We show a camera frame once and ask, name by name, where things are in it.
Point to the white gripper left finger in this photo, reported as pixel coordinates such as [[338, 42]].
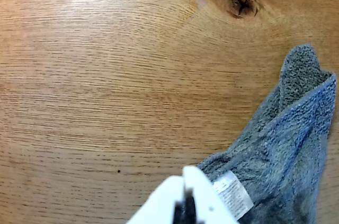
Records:
[[161, 200]]

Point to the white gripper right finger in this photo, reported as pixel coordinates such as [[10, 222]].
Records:
[[206, 202]]

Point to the grey-blue microfibre cloth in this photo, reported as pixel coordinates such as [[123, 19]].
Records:
[[286, 155]]

